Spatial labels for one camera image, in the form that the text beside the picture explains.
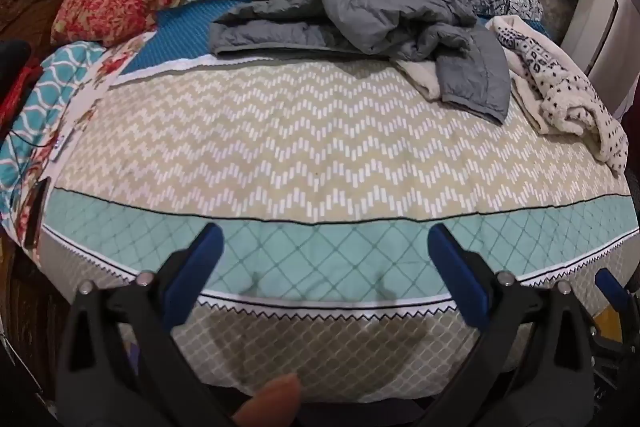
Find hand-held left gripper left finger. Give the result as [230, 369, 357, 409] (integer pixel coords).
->
[55, 222, 226, 427]

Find grey puffer jacket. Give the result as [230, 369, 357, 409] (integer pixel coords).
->
[209, 0, 511, 125]

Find teal floral quilt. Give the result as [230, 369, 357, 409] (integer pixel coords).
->
[0, 39, 161, 248]

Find blue textured sheet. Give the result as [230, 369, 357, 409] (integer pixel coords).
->
[122, 0, 261, 75]

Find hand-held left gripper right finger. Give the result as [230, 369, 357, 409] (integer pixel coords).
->
[427, 223, 608, 427]

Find person's left hand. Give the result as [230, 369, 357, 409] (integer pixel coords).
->
[234, 374, 302, 427]

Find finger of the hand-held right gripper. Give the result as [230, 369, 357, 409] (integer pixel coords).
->
[594, 267, 633, 314]

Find carved wooden headboard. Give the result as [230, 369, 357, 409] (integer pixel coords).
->
[0, 0, 118, 52]

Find cream spotted fleece garment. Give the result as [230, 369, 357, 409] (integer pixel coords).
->
[395, 14, 630, 178]

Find black and red cloth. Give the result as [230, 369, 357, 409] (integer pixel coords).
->
[0, 39, 43, 132]

